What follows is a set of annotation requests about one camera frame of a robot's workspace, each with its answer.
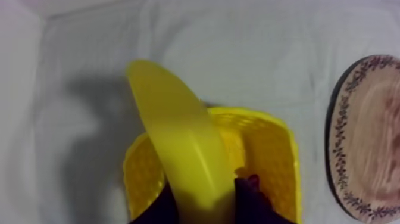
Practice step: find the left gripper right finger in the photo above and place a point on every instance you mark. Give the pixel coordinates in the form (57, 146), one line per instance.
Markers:
(253, 209)

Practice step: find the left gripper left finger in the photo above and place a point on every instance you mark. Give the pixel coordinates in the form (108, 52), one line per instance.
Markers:
(162, 209)

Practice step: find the yellow toy banana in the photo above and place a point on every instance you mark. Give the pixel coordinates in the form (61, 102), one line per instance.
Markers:
(184, 147)

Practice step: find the yellow plastic basket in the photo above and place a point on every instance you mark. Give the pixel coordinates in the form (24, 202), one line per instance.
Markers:
(265, 147)

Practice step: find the round wooden board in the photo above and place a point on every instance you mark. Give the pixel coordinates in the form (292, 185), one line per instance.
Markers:
(368, 137)

